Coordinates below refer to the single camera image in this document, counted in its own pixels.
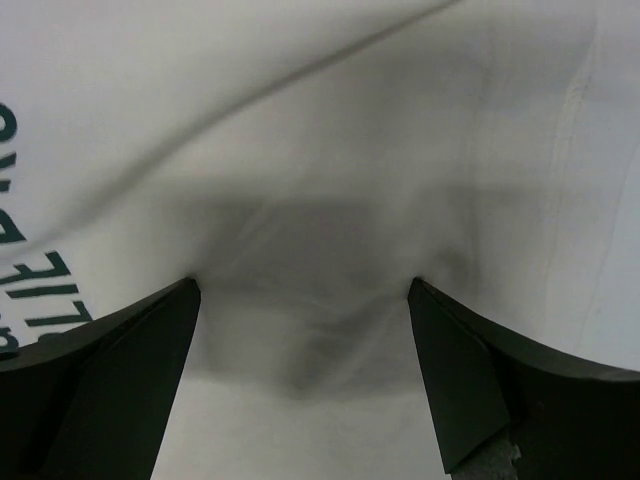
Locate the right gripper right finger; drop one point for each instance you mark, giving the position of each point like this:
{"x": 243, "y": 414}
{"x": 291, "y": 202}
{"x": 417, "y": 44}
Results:
{"x": 507, "y": 407}

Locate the white green-sleeved printed t-shirt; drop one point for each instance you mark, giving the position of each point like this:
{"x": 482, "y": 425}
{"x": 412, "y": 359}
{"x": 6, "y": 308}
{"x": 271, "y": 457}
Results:
{"x": 304, "y": 161}

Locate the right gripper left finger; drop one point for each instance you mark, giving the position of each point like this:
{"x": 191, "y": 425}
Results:
{"x": 94, "y": 402}

